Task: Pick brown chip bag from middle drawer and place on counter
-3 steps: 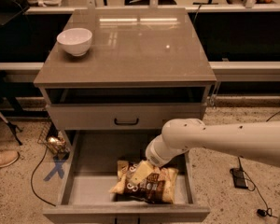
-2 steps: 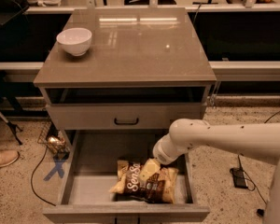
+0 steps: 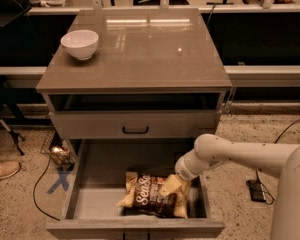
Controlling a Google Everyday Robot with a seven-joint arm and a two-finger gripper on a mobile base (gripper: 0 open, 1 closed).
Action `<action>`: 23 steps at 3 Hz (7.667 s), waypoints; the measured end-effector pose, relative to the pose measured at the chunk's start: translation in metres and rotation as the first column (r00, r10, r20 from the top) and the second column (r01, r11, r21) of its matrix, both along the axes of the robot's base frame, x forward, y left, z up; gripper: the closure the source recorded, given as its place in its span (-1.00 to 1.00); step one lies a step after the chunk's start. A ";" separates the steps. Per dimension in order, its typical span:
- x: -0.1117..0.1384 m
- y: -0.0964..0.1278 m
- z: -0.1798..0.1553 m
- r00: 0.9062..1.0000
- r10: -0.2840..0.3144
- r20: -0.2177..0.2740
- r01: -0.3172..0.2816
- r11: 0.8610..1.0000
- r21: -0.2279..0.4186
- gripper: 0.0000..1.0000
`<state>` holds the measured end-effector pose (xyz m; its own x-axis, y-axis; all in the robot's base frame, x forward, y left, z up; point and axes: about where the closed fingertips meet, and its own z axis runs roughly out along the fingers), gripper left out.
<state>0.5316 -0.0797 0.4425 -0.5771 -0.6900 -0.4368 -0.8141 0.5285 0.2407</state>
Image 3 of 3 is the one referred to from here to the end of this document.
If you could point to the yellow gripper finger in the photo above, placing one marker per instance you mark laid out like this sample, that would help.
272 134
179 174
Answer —
173 184

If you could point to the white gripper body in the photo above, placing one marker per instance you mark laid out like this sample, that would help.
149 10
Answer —
182 169

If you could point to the brown chip bag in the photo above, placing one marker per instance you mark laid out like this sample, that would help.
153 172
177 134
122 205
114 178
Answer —
142 194

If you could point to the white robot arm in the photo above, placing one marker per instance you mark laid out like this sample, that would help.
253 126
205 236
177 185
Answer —
281 161

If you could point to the closed top drawer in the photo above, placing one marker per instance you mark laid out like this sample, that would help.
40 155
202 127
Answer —
108 125

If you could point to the open middle drawer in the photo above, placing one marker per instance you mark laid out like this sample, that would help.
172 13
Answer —
97 183

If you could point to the grey drawer cabinet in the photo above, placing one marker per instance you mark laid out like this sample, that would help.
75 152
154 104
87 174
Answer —
147 60

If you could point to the black power adapter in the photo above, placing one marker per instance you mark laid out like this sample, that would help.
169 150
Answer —
256 191

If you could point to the white ceramic bowl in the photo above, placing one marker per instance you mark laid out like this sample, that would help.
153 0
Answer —
80 44

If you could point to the tan shoe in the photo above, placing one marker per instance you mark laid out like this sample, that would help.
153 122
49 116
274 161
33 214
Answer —
8 169

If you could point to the black drawer handle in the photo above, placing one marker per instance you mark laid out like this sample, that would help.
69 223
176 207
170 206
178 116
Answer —
135 131

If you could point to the wire basket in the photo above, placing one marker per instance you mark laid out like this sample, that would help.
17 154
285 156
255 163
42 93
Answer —
56 148

